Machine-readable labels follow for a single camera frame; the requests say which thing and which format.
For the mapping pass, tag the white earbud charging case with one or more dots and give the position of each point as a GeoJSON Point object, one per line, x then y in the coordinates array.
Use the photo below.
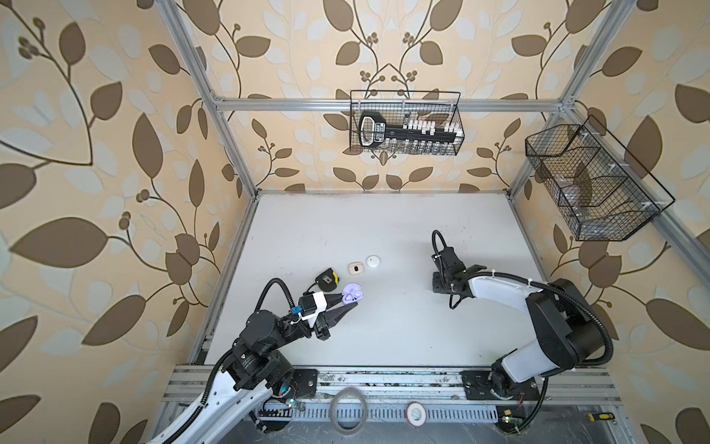
{"type": "Point", "coordinates": [373, 261]}

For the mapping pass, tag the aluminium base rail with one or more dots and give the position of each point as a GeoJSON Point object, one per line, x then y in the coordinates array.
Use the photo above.
{"type": "Point", "coordinates": [453, 395]}

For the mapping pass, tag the black socket set rail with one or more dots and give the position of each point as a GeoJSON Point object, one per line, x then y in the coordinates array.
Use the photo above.
{"type": "Point", "coordinates": [374, 131]}

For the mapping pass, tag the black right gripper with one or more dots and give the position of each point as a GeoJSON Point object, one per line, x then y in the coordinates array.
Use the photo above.
{"type": "Point", "coordinates": [435, 283]}

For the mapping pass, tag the yellow handled screwdriver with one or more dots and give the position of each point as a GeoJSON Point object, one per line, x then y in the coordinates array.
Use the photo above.
{"type": "Point", "coordinates": [601, 417]}

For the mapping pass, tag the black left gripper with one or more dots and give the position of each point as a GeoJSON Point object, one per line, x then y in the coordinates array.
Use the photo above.
{"type": "Point", "coordinates": [328, 321]}

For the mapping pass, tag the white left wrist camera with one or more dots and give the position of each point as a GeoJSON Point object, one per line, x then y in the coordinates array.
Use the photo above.
{"type": "Point", "coordinates": [310, 306]}

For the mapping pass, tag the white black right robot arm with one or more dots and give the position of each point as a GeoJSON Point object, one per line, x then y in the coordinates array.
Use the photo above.
{"type": "Point", "coordinates": [567, 331]}

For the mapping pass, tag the black yellow tape measure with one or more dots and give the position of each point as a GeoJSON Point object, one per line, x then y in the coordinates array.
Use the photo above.
{"type": "Point", "coordinates": [327, 281]}

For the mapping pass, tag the empty black wire basket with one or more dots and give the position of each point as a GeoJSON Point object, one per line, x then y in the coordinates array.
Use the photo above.
{"type": "Point", "coordinates": [603, 191]}

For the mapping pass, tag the wire basket with socket set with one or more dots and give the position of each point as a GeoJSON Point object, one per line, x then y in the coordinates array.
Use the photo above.
{"type": "Point", "coordinates": [434, 105]}

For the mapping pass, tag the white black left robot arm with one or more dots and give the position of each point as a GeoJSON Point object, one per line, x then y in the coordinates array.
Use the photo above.
{"type": "Point", "coordinates": [253, 370]}

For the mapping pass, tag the purple round disc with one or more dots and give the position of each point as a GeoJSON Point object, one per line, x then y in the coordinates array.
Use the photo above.
{"type": "Point", "coordinates": [352, 293]}

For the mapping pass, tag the grey tape roll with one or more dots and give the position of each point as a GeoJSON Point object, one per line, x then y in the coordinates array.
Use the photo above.
{"type": "Point", "coordinates": [348, 411]}

